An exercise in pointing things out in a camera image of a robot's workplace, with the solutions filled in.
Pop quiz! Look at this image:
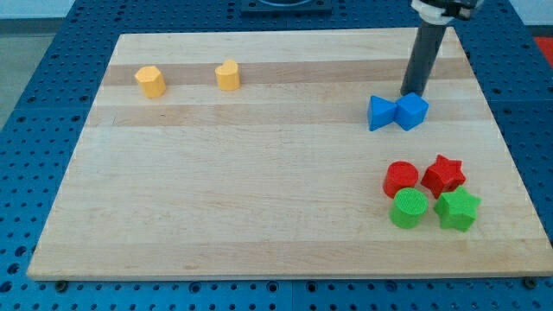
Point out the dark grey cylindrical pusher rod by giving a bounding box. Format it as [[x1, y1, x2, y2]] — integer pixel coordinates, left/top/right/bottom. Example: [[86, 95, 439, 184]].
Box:
[[400, 21, 447, 96]]

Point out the yellow heart block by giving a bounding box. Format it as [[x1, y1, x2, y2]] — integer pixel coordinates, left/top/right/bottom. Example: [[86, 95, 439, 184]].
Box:
[[214, 59, 241, 91]]

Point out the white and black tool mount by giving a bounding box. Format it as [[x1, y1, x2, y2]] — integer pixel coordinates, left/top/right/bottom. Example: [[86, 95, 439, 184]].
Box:
[[410, 0, 484, 24]]

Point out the green star block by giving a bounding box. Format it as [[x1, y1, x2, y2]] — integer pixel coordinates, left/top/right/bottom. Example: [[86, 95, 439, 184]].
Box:
[[434, 186, 481, 232]]

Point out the red star block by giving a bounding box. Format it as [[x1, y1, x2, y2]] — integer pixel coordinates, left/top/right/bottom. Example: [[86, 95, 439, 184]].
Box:
[[421, 155, 467, 199]]

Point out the green cylinder block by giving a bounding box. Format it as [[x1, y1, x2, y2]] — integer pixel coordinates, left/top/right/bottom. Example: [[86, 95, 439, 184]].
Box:
[[389, 187, 429, 229]]

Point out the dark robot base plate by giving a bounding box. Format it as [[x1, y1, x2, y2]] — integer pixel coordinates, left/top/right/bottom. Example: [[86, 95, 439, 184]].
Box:
[[240, 0, 333, 16]]

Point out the yellow hexagon block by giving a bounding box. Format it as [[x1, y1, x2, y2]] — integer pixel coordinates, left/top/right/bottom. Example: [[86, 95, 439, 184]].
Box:
[[135, 66, 166, 98]]

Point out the wooden board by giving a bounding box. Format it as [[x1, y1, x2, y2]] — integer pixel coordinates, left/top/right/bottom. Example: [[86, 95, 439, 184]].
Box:
[[28, 28, 552, 281]]

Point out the blue cube block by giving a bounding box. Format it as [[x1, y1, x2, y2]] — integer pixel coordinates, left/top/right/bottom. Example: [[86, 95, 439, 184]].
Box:
[[395, 92, 429, 131]]

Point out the blue triangle block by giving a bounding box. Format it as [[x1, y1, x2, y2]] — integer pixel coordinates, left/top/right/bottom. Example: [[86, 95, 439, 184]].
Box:
[[366, 95, 397, 131]]

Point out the red cylinder block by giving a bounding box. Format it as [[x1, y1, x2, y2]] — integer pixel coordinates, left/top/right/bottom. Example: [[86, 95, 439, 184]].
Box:
[[383, 161, 419, 198]]

